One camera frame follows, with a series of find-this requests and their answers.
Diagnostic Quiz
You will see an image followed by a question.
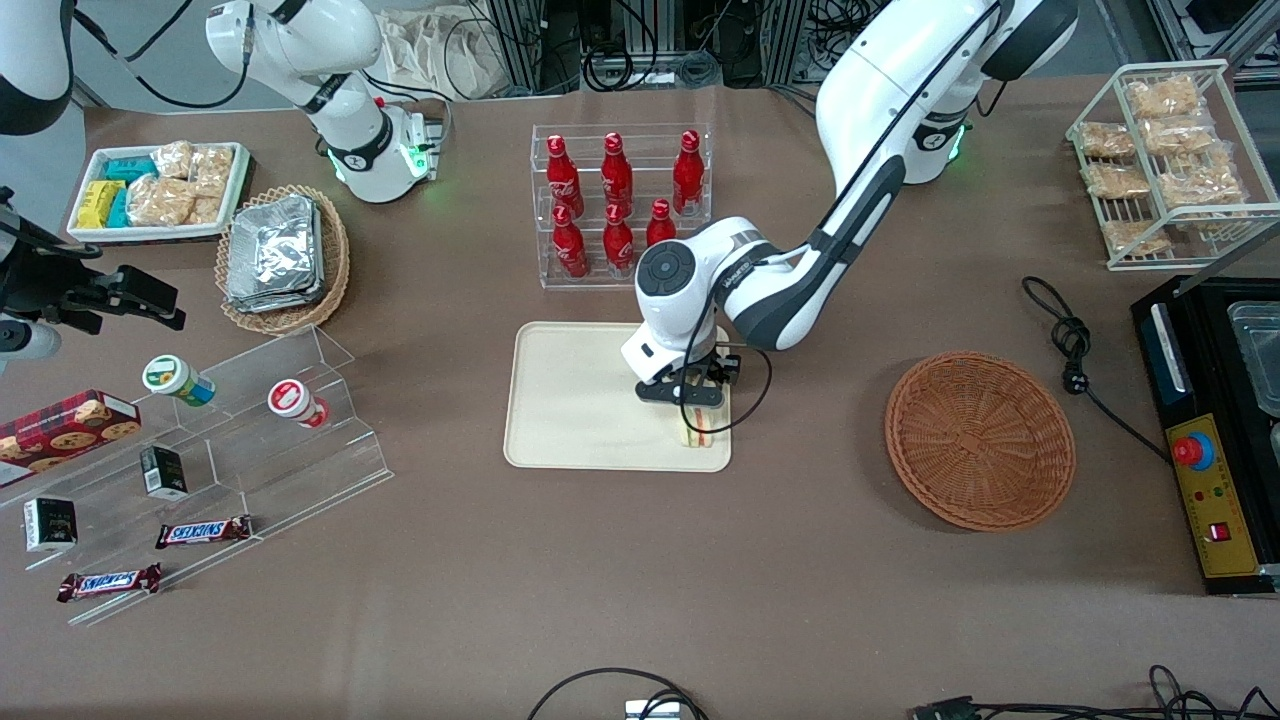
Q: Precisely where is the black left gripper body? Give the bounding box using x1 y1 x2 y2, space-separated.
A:
635 351 743 405

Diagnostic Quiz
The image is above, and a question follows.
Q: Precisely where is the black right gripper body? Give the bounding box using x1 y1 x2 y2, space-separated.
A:
0 213 123 333

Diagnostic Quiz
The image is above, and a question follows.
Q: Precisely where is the triangular sandwich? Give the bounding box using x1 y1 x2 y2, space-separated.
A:
678 398 728 449

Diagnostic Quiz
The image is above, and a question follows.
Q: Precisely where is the white rectangular snack tray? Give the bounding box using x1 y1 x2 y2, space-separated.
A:
67 141 252 244

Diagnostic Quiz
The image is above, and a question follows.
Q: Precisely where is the beige plastic tray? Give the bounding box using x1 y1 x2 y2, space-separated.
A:
503 321 733 473

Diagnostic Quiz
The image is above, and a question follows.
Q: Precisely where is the oval tan wicker basket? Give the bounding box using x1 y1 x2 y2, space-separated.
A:
215 184 351 336

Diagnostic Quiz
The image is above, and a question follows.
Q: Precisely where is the round brown wicker basket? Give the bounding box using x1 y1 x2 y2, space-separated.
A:
885 350 1078 532

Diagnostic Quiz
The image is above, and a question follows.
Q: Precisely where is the green lid yogurt cup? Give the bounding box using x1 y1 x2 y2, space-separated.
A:
141 354 217 408

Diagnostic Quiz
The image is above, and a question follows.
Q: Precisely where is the yellow snack packet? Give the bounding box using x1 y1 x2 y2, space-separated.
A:
75 180 127 230

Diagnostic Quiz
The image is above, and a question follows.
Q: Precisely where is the clear acrylic bottle rack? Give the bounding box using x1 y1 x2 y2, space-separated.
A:
532 122 713 291

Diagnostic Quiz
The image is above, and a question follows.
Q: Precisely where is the silver foil food packet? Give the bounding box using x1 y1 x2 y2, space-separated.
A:
228 195 321 301
225 282 327 314

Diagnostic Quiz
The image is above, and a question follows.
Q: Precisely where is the red tartan cookie box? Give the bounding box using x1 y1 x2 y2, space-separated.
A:
0 389 143 489

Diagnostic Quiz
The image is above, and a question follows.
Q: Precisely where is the small black carton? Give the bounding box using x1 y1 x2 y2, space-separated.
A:
138 445 190 502
22 496 79 555

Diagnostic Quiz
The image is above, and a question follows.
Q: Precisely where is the red lid yogurt cup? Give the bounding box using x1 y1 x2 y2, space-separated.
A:
266 377 332 430

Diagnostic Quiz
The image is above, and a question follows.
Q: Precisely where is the clear acrylic step shelf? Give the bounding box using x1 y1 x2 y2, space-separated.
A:
0 325 395 629

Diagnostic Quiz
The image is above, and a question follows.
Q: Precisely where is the snickers chocolate bar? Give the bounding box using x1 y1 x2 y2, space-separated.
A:
154 514 254 551
56 562 164 604

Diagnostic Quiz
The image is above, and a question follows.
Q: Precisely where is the white cloth bag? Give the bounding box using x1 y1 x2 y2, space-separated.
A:
378 8 501 101

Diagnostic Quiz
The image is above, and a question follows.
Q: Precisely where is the clear bag of fried snacks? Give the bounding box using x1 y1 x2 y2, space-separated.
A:
1084 162 1152 200
1157 150 1247 210
1077 121 1137 160
1140 114 1217 157
1101 219 1172 257
1126 77 1202 121

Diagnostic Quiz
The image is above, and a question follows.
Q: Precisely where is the black machine with yellow panel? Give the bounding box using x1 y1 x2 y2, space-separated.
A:
1131 273 1280 598

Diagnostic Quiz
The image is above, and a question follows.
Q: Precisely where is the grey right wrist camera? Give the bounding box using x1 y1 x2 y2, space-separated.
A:
0 318 62 363

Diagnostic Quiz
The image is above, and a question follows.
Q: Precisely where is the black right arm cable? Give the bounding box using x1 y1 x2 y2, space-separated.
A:
72 0 253 112

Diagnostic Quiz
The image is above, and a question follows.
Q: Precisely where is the black looped cable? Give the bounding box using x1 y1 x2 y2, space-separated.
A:
527 667 707 720

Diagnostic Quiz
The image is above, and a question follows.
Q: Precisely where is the black power cable with plug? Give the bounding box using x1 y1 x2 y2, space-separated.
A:
1020 276 1172 464

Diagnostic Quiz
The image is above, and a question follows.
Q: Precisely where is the black connector with cables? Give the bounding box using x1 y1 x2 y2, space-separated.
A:
908 664 1280 720

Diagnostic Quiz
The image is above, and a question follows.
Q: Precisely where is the white wire rack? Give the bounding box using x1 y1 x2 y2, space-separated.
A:
1065 59 1280 272

